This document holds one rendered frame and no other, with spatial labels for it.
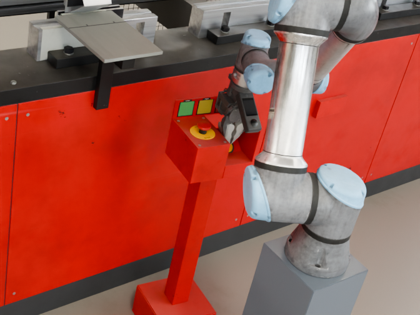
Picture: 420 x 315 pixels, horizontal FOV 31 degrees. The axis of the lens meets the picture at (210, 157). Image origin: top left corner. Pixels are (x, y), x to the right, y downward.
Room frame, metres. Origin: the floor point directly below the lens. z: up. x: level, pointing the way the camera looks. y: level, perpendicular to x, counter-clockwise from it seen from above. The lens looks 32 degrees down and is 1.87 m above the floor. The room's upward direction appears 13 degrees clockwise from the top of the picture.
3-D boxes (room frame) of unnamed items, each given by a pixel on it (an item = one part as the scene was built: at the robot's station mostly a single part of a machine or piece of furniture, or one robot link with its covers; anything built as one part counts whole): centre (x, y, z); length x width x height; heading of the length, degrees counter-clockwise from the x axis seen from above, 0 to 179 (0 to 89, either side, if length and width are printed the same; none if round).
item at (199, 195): (1.88, 0.00, 0.39); 0.06 x 0.06 x 0.54; 36
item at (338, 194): (1.42, -0.29, 0.94); 0.13 x 0.12 x 0.14; 103
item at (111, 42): (1.87, 0.34, 1.00); 0.26 x 0.18 x 0.01; 45
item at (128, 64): (1.84, 0.31, 0.88); 0.14 x 0.04 x 0.22; 45
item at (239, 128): (1.93, -0.05, 0.77); 0.06 x 0.03 x 0.09; 36
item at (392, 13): (2.92, -0.59, 0.89); 0.30 x 0.05 x 0.03; 135
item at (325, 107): (2.58, -0.40, 0.59); 0.15 x 0.02 x 0.07; 135
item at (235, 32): (2.36, -0.03, 0.89); 0.30 x 0.05 x 0.03; 135
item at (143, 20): (2.01, 0.41, 0.92); 0.39 x 0.06 x 0.10; 135
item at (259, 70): (1.80, -0.09, 1.02); 0.11 x 0.11 x 0.08; 13
